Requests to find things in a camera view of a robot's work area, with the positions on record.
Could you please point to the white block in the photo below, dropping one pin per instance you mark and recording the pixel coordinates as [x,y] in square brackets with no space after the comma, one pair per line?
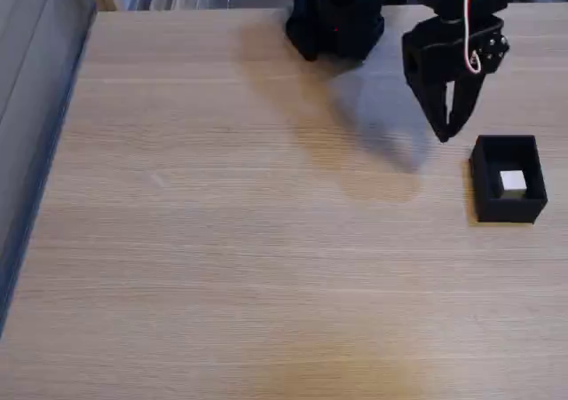
[513,180]

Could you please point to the black open box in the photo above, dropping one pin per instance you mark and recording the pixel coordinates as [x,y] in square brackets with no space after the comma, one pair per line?
[510,209]

